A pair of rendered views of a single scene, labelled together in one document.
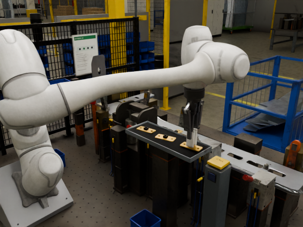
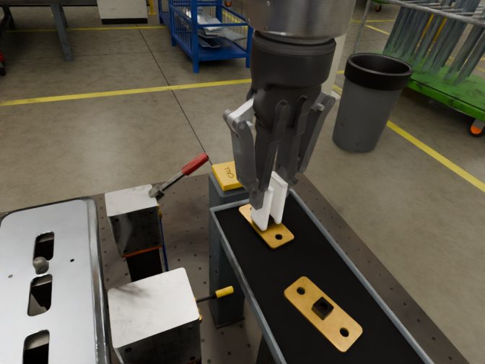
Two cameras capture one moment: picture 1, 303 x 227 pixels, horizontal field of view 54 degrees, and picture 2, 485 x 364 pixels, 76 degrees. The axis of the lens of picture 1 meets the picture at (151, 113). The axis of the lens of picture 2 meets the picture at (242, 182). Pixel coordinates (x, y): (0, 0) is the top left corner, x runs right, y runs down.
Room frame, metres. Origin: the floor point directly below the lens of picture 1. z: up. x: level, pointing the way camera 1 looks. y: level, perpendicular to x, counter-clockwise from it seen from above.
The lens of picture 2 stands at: (1.34, -0.09, 1.48)
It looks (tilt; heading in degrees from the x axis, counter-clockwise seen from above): 39 degrees down; 199
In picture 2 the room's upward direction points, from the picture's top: 5 degrees clockwise
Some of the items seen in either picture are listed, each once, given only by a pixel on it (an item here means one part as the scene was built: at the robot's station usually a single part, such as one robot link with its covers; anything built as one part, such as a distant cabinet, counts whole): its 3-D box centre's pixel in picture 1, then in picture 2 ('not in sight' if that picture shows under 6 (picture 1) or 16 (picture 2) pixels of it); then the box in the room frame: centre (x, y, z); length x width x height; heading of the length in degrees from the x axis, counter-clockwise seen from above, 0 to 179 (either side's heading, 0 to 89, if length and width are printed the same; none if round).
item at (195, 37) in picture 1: (198, 49); not in sight; (1.03, -0.16, 1.55); 0.13 x 0.11 x 0.16; 25
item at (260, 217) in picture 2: (193, 136); (260, 204); (1.05, -0.16, 1.21); 0.03 x 0.01 x 0.07; 54
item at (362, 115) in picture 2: not in sight; (365, 105); (-1.40, 0.03, 0.36); 0.50 x 0.50 x 0.73
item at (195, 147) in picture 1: (191, 145); (265, 220); (1.04, -0.16, 1.17); 0.08 x 0.04 x 0.01; 54
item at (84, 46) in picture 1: (85, 54); not in sight; (2.32, 0.51, 1.30); 0.23 x 0.02 x 0.31; 135
